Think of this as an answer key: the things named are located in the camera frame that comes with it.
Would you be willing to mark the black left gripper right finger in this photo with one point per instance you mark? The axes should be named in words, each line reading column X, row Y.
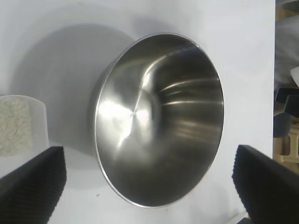
column 268, row 191

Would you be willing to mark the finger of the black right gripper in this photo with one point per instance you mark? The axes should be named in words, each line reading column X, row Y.
column 293, row 105
column 280, row 94

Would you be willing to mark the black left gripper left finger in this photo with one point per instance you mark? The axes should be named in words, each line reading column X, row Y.
column 30, row 191

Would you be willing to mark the clear plastic measuring cup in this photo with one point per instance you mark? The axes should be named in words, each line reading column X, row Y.
column 38, row 126

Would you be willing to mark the white rice grains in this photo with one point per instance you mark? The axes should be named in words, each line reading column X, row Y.
column 14, row 126

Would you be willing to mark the stainless steel mixing bowl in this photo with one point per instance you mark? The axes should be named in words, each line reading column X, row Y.
column 158, row 121

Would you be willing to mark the beige plastic stool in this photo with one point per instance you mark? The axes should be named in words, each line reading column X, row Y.
column 289, row 145

